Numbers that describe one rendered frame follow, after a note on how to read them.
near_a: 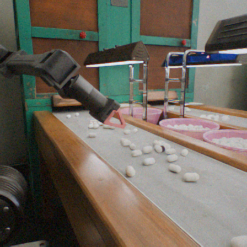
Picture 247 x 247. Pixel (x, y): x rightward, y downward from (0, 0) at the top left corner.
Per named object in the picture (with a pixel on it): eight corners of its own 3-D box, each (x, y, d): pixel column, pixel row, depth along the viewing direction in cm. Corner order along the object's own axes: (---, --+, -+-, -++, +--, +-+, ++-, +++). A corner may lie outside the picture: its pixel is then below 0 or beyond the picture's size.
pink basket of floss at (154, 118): (155, 131, 130) (156, 114, 128) (112, 127, 140) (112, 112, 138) (165, 122, 154) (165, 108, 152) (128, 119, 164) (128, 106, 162)
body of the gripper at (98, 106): (105, 100, 70) (87, 84, 67) (119, 103, 61) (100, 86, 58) (92, 116, 69) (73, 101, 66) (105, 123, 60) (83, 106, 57)
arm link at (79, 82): (65, 87, 56) (79, 70, 57) (57, 89, 62) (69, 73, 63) (86, 105, 59) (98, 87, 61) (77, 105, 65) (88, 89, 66)
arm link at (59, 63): (-6, 68, 84) (16, 48, 87) (7, 79, 87) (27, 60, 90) (38, 74, 52) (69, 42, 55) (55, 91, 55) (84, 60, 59)
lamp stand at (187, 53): (181, 133, 127) (186, 48, 118) (160, 125, 145) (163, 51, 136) (207, 129, 136) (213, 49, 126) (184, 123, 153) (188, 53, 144)
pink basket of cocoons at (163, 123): (202, 157, 90) (203, 133, 88) (147, 143, 108) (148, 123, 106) (226, 143, 109) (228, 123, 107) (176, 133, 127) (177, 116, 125)
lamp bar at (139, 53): (132, 60, 83) (132, 39, 82) (82, 65, 138) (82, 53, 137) (150, 61, 87) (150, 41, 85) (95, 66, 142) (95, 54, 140)
